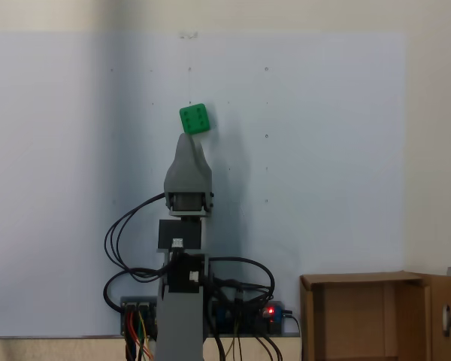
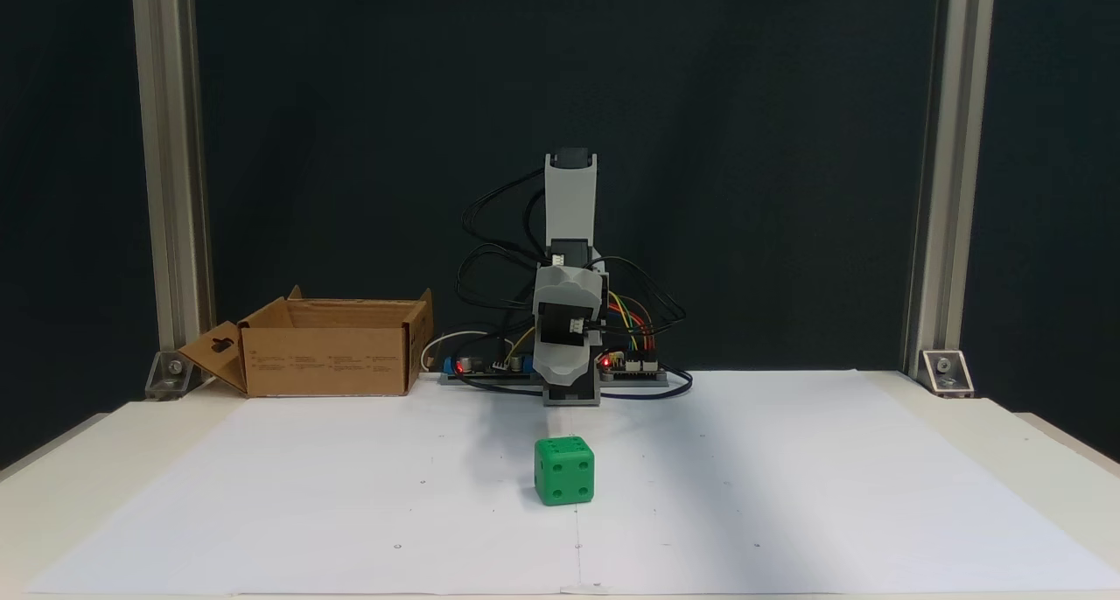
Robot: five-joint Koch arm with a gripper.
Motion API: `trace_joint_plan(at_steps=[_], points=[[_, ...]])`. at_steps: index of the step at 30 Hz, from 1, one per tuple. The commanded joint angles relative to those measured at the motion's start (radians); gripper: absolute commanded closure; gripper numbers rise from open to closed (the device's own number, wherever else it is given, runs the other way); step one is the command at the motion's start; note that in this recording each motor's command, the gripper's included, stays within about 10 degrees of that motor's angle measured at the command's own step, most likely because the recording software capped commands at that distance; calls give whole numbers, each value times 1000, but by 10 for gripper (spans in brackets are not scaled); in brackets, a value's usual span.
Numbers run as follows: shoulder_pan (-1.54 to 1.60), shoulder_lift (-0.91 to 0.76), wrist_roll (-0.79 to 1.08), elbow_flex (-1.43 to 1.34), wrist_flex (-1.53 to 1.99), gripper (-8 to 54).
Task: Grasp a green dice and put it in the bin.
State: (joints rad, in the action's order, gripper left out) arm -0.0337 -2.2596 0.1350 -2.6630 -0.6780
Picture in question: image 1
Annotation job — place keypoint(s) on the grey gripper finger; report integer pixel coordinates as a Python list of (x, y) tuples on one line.
[(182, 161), (203, 165)]

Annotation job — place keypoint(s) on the green die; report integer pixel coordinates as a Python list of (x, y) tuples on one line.
[(194, 118)]

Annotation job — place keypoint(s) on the circuit board with red LED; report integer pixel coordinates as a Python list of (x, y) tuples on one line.
[(272, 314)]

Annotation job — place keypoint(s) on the brown cardboard box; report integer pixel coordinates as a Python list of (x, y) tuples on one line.
[(345, 323)]

